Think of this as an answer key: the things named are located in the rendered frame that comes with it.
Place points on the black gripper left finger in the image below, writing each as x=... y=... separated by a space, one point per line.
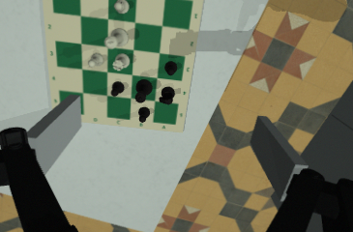
x=37 y=207

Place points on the white rook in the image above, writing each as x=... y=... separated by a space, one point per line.
x=122 y=62

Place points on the white pawn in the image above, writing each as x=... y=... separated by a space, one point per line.
x=96 y=60
x=121 y=6

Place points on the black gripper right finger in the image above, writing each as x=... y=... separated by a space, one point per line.
x=283 y=166

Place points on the green and cream chessboard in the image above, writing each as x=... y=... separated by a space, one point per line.
x=159 y=31

